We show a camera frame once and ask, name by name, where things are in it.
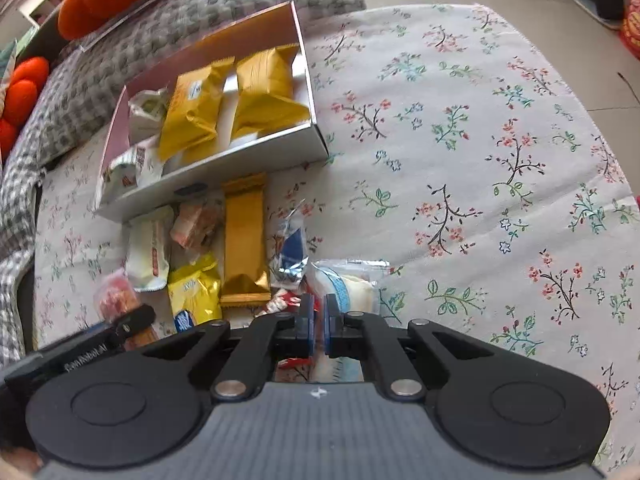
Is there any yellow snack packet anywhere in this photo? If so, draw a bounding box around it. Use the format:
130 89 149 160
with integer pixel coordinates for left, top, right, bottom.
158 56 236 162

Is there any grey checkered blanket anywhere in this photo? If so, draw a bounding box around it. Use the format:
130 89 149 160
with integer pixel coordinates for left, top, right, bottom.
0 0 368 376

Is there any red printed bag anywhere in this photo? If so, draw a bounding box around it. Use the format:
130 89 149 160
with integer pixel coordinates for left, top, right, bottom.
618 0 640 61

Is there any clear acrylic sheet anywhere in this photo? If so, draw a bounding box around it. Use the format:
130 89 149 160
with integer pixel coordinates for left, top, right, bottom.
79 0 198 54

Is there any large gold snack packet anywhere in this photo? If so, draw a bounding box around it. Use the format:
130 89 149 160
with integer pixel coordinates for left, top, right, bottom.
231 44 310 139

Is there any long gold wafer packet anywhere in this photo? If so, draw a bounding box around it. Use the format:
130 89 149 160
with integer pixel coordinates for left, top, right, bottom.
220 172 272 309

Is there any red white candy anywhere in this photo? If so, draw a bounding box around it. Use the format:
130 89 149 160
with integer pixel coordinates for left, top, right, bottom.
254 287 312 370

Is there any green patterned box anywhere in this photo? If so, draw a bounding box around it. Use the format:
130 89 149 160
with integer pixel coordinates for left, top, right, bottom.
0 25 40 92

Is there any black furniture edge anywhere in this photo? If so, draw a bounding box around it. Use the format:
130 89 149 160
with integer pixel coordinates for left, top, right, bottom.
16 260 39 356

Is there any white packet red label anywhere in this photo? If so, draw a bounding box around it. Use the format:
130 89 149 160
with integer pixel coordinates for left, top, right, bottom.
101 144 164 202
124 205 174 293

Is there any white cardboard box pink inside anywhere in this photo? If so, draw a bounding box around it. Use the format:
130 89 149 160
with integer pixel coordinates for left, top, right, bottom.
94 1 329 222

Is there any orange clear candy packet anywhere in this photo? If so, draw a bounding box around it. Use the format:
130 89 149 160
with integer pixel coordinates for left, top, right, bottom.
170 198 226 252

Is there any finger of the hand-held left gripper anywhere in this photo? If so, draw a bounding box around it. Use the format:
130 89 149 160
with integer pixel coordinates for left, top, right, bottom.
104 304 157 347

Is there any floral tablecloth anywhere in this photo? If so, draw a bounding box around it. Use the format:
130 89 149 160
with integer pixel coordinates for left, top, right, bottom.
32 4 640 480

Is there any blue silver candy wrapper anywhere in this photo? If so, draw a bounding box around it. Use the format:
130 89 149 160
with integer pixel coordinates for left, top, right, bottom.
269 209 312 291

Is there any clear packet pale blue stripe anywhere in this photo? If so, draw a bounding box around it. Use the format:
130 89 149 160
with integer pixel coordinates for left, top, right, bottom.
305 259 391 387

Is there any white green snack packet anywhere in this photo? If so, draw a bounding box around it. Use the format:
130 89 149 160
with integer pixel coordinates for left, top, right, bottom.
127 87 171 144

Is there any pink red snack packet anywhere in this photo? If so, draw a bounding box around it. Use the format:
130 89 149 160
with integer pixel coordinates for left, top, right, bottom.
94 269 153 352

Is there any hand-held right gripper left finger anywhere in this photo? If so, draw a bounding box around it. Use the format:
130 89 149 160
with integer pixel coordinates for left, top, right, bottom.
142 294 317 403

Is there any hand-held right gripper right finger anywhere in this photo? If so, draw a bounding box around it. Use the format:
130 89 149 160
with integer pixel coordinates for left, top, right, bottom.
324 294 483 401

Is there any small orange plush cushion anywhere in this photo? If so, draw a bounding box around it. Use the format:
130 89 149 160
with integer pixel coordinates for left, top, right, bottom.
0 57 51 162

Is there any yellow packet blue label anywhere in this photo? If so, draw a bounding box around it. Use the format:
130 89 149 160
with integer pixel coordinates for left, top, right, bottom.
167 252 224 334

